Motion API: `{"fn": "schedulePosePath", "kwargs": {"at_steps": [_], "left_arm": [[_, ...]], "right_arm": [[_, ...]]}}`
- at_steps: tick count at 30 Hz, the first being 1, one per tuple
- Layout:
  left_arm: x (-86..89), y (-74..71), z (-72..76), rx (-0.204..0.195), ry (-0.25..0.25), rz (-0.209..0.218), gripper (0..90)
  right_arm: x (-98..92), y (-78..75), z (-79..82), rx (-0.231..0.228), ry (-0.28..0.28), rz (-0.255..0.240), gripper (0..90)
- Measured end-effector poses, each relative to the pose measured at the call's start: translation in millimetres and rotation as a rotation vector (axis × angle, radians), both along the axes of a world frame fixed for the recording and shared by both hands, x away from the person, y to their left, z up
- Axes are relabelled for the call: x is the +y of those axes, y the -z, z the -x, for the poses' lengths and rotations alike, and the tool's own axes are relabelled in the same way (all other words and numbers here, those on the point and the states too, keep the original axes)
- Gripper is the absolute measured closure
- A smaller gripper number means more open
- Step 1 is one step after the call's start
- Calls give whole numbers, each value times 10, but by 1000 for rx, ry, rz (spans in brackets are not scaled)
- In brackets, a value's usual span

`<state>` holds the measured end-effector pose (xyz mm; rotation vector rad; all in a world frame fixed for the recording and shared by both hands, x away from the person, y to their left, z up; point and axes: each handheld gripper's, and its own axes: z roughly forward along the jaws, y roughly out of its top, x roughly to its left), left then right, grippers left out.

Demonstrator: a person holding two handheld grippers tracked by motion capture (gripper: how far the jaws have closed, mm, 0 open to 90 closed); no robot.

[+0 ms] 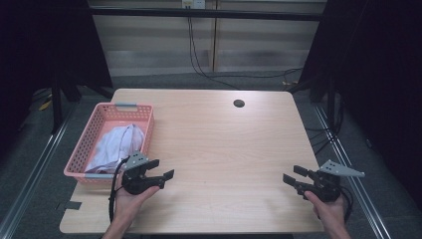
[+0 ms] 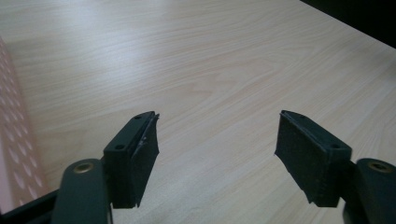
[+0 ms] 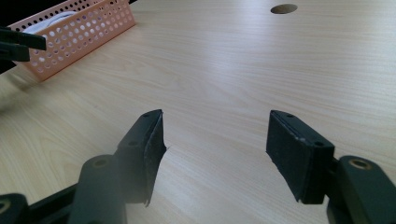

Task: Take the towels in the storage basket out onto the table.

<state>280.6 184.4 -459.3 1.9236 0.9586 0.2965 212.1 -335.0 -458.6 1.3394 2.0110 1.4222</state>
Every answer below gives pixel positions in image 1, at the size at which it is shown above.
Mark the person's left hand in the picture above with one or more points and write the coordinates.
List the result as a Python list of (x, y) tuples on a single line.
[(131, 204)]

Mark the black curtain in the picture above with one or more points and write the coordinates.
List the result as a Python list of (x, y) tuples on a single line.
[(381, 83), (43, 43)]

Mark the person's right hand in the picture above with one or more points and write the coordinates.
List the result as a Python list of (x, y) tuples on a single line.
[(328, 210)]

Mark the yellow object on floor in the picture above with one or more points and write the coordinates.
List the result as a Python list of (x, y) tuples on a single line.
[(45, 105)]

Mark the white wall outlet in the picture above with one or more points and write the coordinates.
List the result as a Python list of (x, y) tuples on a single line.
[(194, 3)]

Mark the long black tape strip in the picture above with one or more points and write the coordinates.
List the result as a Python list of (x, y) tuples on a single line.
[(71, 205)]

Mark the pink perforated plastic basket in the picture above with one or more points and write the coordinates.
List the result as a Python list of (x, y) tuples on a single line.
[(109, 119)]

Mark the black metal stand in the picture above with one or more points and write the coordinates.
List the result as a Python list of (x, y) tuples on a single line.
[(56, 106)]

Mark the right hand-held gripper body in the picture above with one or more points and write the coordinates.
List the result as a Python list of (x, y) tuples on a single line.
[(326, 187)]

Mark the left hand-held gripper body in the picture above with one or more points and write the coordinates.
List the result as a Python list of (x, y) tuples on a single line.
[(134, 182)]

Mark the white patterned towel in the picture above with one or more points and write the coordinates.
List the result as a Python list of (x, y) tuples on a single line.
[(114, 147)]

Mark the black horizontal metal bar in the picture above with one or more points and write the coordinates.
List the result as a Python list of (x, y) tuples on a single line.
[(205, 14)]

